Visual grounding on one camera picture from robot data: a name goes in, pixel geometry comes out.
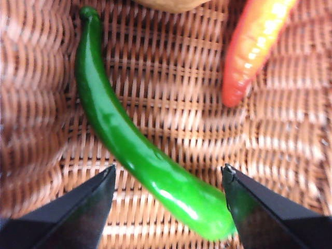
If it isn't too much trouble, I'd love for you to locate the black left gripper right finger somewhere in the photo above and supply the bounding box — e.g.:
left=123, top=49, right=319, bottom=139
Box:
left=220, top=163, right=332, bottom=249

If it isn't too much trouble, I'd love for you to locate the green chili pepper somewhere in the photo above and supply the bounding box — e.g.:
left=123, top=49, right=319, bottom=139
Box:
left=74, top=6, right=237, bottom=240

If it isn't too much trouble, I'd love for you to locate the yellow-brown potato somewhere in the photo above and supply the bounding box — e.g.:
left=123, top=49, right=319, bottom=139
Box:
left=134, top=0, right=208, bottom=13

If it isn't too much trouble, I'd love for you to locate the orange carrot with green leaves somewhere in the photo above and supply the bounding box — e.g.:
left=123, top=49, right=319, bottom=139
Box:
left=222, top=0, right=296, bottom=108

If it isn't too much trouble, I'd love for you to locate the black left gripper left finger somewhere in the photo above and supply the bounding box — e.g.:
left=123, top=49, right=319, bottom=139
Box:
left=0, top=164, right=116, bottom=249

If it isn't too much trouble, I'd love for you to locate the brown wicker basket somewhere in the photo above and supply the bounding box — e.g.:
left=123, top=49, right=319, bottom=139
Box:
left=0, top=0, right=332, bottom=249

